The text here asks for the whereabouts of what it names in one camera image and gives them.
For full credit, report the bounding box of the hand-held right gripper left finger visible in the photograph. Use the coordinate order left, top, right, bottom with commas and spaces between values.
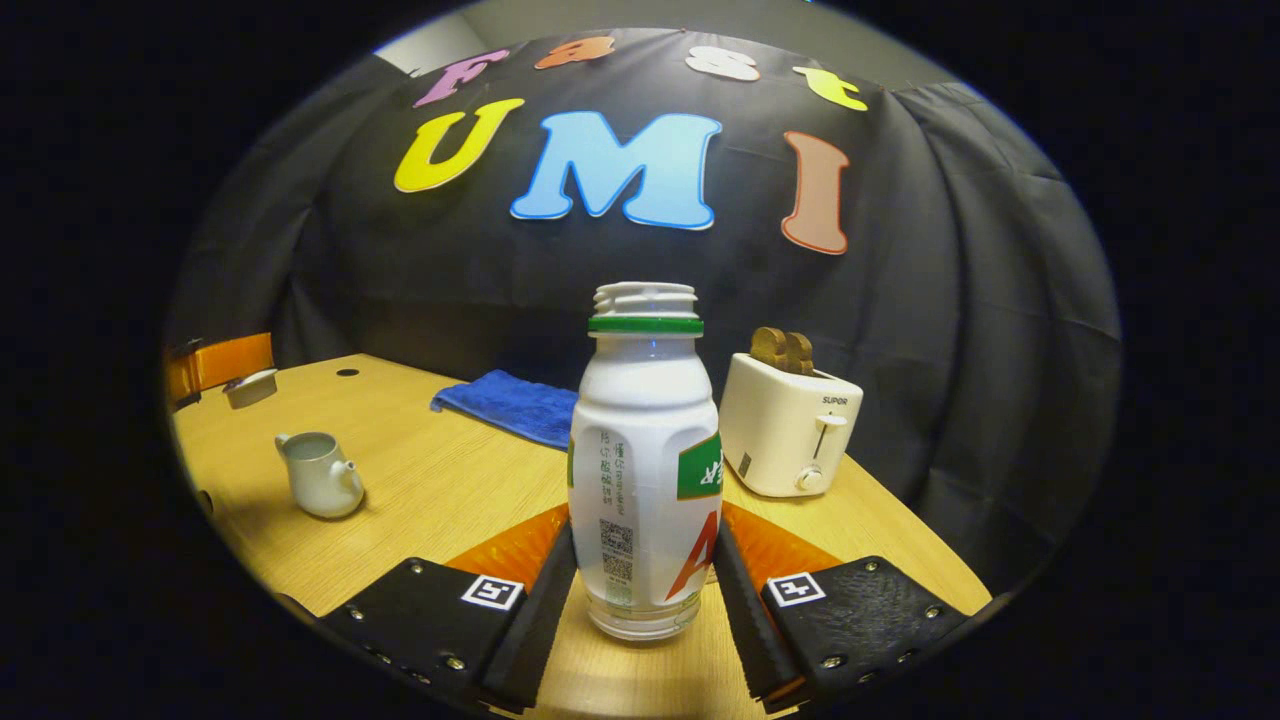
318, 503, 579, 715

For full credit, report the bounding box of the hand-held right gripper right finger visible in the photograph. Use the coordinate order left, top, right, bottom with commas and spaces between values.
712, 503, 969, 713

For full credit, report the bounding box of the white blue-patterned teacup lid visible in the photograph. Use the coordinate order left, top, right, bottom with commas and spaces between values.
222, 368, 279, 409

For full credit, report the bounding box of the white teacup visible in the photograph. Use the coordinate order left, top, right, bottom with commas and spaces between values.
275, 432, 366, 519

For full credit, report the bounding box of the white water bottle green label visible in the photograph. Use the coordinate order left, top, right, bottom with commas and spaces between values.
567, 282, 721, 641

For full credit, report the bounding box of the white toaster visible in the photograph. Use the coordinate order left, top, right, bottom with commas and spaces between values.
718, 352, 864, 498

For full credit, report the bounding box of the blue towel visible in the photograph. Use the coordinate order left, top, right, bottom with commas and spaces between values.
430, 370, 581, 451

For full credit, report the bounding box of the black backdrop cloth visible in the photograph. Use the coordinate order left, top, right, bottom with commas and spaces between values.
165, 28, 1123, 596

